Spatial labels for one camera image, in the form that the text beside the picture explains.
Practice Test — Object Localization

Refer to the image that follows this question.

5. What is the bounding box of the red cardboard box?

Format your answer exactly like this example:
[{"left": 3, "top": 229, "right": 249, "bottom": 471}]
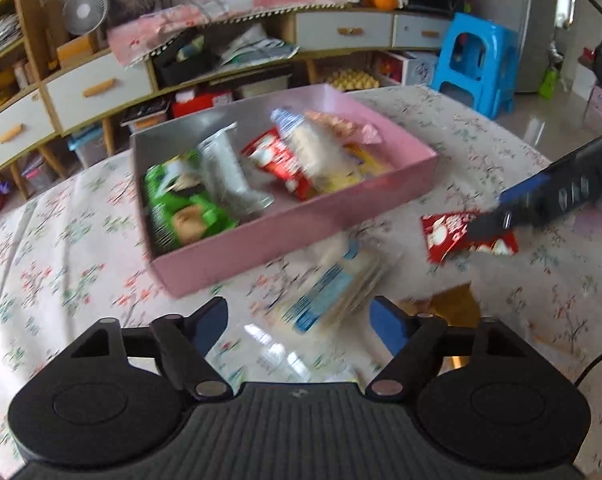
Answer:
[{"left": 377, "top": 51, "right": 408, "bottom": 87}]

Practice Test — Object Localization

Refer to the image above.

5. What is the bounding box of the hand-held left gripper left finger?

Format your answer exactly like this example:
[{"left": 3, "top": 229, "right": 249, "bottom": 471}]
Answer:
[{"left": 71, "top": 297, "right": 229, "bottom": 401}]

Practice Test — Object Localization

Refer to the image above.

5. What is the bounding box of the pink cardboard box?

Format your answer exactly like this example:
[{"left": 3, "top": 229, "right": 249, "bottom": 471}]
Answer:
[{"left": 128, "top": 84, "right": 439, "bottom": 299}]

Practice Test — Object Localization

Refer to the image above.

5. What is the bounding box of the white desk fan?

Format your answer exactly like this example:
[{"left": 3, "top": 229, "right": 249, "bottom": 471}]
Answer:
[{"left": 40, "top": 0, "right": 110, "bottom": 37}]

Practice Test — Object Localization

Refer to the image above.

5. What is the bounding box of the black cable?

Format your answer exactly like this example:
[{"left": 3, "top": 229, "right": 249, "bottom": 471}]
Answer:
[{"left": 575, "top": 339, "right": 602, "bottom": 387}]

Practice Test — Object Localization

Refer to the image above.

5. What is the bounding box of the orange cardboard box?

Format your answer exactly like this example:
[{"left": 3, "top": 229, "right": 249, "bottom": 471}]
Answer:
[{"left": 55, "top": 33, "right": 100, "bottom": 69}]

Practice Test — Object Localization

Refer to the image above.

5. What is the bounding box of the black bag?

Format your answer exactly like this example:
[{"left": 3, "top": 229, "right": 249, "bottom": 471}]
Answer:
[{"left": 152, "top": 30, "right": 218, "bottom": 87}]

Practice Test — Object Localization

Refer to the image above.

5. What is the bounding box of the pink snack packet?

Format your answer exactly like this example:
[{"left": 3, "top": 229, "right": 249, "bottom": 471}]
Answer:
[{"left": 302, "top": 109, "right": 383, "bottom": 147}]

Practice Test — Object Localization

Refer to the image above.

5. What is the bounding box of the green snack packet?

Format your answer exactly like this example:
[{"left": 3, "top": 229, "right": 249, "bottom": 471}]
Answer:
[{"left": 142, "top": 151, "right": 240, "bottom": 257}]

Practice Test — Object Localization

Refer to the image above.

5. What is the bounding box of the yellow egg tray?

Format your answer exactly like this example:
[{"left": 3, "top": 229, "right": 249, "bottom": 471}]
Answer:
[{"left": 325, "top": 70, "right": 380, "bottom": 92}]

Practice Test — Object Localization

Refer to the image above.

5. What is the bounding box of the wooden white cabinet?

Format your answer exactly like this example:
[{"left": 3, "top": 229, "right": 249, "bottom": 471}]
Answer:
[{"left": 0, "top": 0, "right": 456, "bottom": 196}]

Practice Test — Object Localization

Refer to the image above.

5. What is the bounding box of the orange gold snack packet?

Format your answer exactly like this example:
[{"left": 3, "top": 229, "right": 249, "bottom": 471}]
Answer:
[{"left": 400, "top": 282, "right": 483, "bottom": 358}]

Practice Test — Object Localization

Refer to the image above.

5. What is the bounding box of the long silver snack packet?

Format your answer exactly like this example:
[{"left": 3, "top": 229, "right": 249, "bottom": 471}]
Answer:
[{"left": 197, "top": 121, "right": 275, "bottom": 219}]

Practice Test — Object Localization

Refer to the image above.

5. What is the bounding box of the pile of folded papers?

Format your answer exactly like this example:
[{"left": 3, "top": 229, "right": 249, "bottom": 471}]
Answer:
[{"left": 220, "top": 24, "right": 300, "bottom": 67}]

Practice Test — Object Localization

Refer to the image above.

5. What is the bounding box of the blue storage bin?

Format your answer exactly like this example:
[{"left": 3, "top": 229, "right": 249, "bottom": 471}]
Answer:
[{"left": 68, "top": 126, "right": 105, "bottom": 169}]

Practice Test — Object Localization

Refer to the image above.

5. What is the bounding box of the clear plastic storage bin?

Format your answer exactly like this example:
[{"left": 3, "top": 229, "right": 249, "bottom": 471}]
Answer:
[{"left": 235, "top": 74, "right": 293, "bottom": 102}]

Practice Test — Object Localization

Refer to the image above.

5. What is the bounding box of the clear rice cracker packet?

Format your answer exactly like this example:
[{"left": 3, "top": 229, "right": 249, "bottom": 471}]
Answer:
[{"left": 270, "top": 106, "right": 363, "bottom": 194}]

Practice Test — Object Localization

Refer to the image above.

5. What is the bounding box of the pink patterned cloth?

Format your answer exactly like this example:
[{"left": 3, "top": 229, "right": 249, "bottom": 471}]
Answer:
[{"left": 105, "top": 0, "right": 334, "bottom": 69}]

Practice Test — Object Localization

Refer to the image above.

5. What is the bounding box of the green bottle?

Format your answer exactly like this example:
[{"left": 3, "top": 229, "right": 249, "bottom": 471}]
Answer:
[{"left": 537, "top": 66, "right": 560, "bottom": 99}]

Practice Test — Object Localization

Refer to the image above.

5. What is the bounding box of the red snack packet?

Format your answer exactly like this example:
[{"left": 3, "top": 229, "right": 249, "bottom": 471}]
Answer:
[
  {"left": 240, "top": 127, "right": 315, "bottom": 202},
  {"left": 420, "top": 210, "right": 520, "bottom": 264}
]

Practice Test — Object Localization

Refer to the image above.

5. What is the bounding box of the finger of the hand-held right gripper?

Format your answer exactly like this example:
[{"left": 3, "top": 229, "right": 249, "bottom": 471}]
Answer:
[
  {"left": 467, "top": 207, "right": 554, "bottom": 242},
  {"left": 498, "top": 129, "right": 602, "bottom": 221}
]

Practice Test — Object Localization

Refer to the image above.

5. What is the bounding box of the yellow snack packet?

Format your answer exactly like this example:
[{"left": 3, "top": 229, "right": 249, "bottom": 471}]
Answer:
[{"left": 342, "top": 141, "right": 398, "bottom": 177}]

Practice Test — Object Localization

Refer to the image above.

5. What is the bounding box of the pink storage bin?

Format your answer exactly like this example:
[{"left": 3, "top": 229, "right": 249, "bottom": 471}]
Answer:
[{"left": 22, "top": 154, "right": 58, "bottom": 194}]

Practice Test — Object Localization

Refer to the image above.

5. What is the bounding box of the blue plastic stool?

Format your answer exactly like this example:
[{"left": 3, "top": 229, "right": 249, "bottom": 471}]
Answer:
[{"left": 430, "top": 11, "right": 520, "bottom": 122}]

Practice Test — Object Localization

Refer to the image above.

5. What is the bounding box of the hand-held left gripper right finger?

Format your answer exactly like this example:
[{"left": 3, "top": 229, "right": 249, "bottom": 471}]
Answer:
[{"left": 365, "top": 296, "right": 529, "bottom": 398}]

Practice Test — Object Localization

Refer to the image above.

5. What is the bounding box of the white blue snack packet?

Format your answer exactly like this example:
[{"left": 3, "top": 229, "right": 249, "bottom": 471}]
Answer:
[{"left": 273, "top": 247, "right": 389, "bottom": 337}]

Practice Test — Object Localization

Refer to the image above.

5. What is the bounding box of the flat red package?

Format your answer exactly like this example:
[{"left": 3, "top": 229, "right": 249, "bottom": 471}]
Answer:
[{"left": 170, "top": 89, "right": 235, "bottom": 119}]

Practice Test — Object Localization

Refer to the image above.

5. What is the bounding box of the white cardboard box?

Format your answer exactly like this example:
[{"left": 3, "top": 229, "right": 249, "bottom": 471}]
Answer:
[{"left": 405, "top": 51, "right": 440, "bottom": 87}]

